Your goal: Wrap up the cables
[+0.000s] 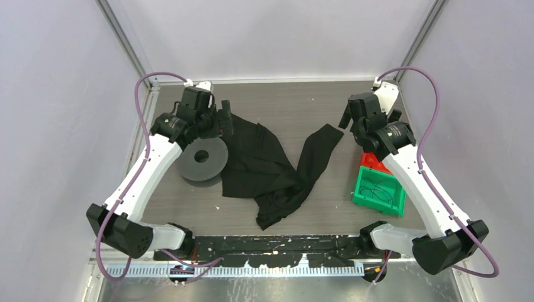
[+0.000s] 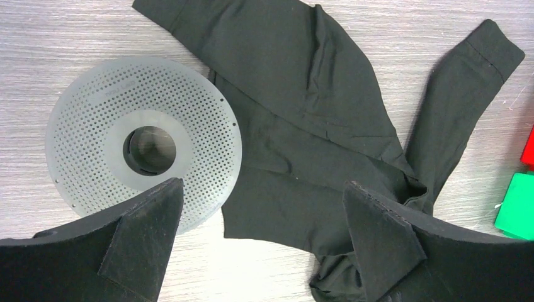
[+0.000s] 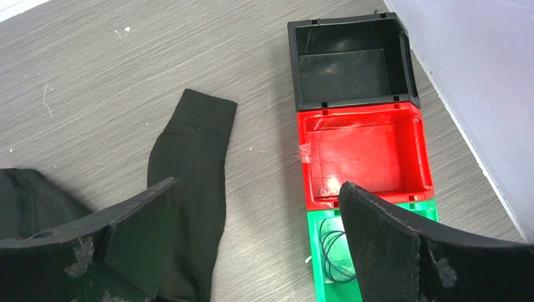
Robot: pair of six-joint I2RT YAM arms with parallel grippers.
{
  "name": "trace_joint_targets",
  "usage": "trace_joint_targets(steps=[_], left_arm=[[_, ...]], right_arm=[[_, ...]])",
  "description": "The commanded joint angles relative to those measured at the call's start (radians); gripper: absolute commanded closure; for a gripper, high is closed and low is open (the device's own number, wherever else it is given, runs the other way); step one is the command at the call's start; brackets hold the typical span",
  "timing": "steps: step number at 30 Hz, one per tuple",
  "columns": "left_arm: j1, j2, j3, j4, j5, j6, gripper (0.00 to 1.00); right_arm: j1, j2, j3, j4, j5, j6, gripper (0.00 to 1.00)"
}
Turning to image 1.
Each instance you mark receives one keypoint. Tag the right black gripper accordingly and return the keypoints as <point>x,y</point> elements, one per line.
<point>346,118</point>

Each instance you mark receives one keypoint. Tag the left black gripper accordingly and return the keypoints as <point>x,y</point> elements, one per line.
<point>224,124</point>

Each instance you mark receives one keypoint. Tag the grey plastic cable spool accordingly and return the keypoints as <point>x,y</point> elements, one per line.
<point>202,162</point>

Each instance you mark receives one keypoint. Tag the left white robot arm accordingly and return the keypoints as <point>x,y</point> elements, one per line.
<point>117,223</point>

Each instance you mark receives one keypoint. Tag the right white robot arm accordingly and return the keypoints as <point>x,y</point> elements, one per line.
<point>449,235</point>

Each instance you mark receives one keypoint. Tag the red plastic bin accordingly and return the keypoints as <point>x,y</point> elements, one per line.
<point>370,161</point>

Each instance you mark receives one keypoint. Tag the black cloth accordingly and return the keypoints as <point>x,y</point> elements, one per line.
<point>258,168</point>

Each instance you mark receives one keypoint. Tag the green plastic bin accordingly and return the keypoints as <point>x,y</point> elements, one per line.
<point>379,191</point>

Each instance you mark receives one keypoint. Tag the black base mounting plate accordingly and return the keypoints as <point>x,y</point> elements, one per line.
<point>273,251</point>

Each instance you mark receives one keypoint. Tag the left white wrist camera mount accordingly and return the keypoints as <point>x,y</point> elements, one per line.
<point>205,85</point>

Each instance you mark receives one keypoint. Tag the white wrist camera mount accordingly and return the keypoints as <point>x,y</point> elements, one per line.
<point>387,94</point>
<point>205,85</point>

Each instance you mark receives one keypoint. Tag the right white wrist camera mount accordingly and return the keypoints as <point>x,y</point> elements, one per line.
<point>387,94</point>

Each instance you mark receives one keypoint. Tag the white slotted cable duct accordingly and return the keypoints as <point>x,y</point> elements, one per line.
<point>301,270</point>

